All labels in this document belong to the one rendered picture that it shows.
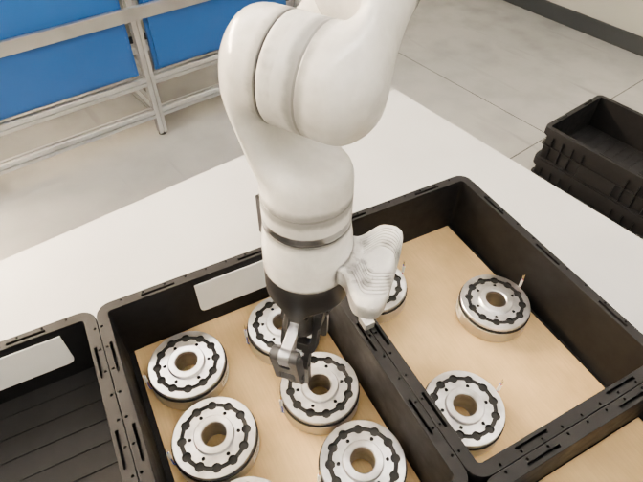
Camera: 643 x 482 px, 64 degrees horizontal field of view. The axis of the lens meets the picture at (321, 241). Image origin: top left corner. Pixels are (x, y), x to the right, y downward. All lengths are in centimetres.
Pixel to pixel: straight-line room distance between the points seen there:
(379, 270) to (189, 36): 220
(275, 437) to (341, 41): 52
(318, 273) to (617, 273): 85
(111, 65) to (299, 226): 211
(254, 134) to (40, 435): 55
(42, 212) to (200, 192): 130
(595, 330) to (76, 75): 211
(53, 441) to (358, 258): 49
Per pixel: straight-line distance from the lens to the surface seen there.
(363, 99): 29
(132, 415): 63
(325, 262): 39
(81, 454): 74
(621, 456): 78
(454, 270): 87
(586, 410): 67
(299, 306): 43
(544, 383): 79
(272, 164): 34
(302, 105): 29
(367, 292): 39
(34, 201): 249
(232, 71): 31
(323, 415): 67
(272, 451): 69
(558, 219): 122
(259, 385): 73
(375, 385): 67
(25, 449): 78
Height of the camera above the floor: 147
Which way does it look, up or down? 47 degrees down
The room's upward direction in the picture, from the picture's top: 1 degrees clockwise
